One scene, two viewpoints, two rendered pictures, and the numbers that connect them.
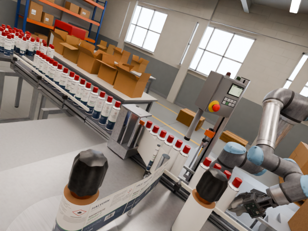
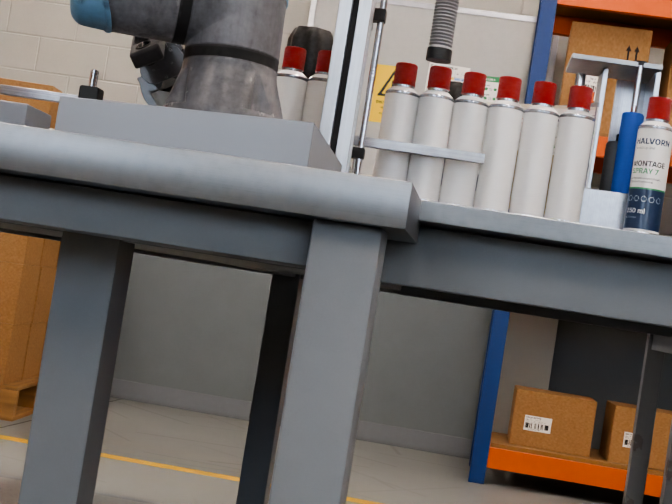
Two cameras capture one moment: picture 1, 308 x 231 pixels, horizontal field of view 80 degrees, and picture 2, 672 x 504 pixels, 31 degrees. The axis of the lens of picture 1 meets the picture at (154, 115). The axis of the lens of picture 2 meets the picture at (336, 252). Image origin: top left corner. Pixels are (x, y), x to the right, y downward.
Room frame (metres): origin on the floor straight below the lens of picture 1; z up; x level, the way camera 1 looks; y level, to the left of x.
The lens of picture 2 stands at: (2.54, -0.91, 0.73)
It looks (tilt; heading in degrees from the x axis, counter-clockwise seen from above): 2 degrees up; 159
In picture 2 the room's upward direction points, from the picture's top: 9 degrees clockwise
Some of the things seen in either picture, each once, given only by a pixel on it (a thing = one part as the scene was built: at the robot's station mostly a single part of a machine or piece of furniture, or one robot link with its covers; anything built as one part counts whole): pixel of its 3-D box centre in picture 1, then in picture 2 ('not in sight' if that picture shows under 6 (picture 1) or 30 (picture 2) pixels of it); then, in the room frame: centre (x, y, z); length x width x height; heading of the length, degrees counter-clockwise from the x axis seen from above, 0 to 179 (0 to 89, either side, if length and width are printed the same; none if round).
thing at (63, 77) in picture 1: (63, 80); not in sight; (1.39, 0.77, 0.98); 0.05 x 0.05 x 0.20
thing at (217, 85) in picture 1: (220, 95); not in sight; (0.96, -0.27, 1.38); 0.17 x 0.10 x 0.19; 118
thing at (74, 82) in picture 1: (74, 88); not in sight; (1.32, 0.64, 0.98); 0.05 x 0.05 x 0.20
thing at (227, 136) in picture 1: (233, 140); not in sight; (4.89, -2.29, 0.10); 0.64 x 0.52 x 0.20; 60
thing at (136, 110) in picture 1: (137, 110); (613, 68); (0.94, 0.09, 1.14); 0.14 x 0.11 x 0.01; 63
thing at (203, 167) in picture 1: (199, 174); (318, 119); (0.84, -0.33, 0.98); 0.05 x 0.05 x 0.20
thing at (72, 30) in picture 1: (66, 46); not in sight; (5.56, 3.23, 0.61); 0.70 x 0.60 x 1.22; 74
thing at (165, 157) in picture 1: (158, 172); not in sight; (0.73, -0.12, 0.97); 0.05 x 0.05 x 0.19
